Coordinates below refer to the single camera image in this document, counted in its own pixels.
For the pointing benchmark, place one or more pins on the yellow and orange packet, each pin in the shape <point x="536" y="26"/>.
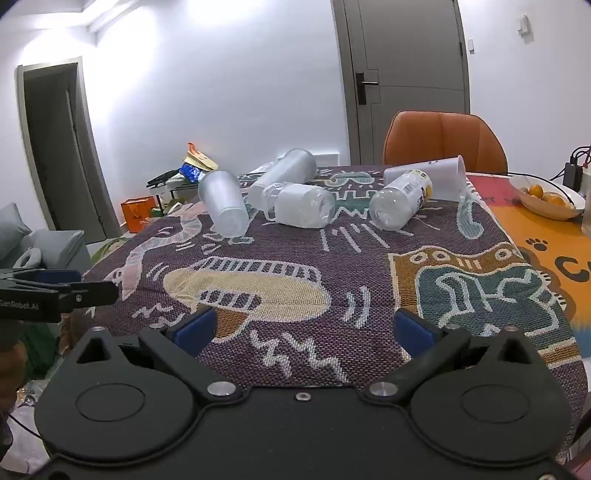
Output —
<point x="199" y="158"/>

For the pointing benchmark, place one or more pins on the tall clear plastic cup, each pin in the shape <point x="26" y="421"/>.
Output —
<point x="286" y="170"/>

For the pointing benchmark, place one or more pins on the green cloth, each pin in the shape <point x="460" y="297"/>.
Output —
<point x="39" y="346"/>

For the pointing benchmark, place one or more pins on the orange fruit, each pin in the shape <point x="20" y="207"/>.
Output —
<point x="536" y="191"/>
<point x="554" y="199"/>

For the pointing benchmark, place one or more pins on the orange paw print mat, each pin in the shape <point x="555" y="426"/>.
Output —
<point x="554" y="244"/>

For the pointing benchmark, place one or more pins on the white side table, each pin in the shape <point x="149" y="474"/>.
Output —
<point x="178" y="189"/>

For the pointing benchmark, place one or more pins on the grey door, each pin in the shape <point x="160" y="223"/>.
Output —
<point x="406" y="46"/>

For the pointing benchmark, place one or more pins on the printed woven blanket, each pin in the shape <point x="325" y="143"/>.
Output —
<point x="300" y="258"/>

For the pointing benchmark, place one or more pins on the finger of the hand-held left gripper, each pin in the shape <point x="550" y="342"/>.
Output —
<point x="60" y="276"/>
<point x="94" y="295"/>

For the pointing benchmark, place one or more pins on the frosted plastic cup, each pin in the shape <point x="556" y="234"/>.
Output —
<point x="224" y="203"/>
<point x="438" y="177"/>

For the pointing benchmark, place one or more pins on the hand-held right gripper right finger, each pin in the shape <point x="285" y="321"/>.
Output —
<point x="410" y="331"/>

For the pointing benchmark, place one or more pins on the white container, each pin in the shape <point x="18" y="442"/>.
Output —
<point x="587" y="203"/>

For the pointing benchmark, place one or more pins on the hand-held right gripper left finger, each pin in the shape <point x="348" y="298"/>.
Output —
<point x="196" y="331"/>

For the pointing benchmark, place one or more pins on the blue snack packet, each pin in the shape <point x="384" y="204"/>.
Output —
<point x="191" y="171"/>

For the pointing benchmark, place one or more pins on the dark grey doorway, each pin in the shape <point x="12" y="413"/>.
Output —
<point x="55" y="147"/>

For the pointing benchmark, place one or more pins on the white bowl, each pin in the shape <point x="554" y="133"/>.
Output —
<point x="561" y="211"/>

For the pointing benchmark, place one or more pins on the black bag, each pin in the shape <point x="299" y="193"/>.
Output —
<point x="162" y="177"/>

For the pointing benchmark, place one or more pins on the black power adapter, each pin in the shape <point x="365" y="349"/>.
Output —
<point x="573" y="175"/>

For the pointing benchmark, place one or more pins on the orange leather chair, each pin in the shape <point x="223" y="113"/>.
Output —
<point x="438" y="138"/>

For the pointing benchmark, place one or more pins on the grey sofa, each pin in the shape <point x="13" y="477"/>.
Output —
<point x="46" y="244"/>

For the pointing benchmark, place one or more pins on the clear plastic bottle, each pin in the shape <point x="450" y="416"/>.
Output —
<point x="300" y="205"/>

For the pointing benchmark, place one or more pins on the orange paper bag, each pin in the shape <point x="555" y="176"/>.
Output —
<point x="137" y="216"/>

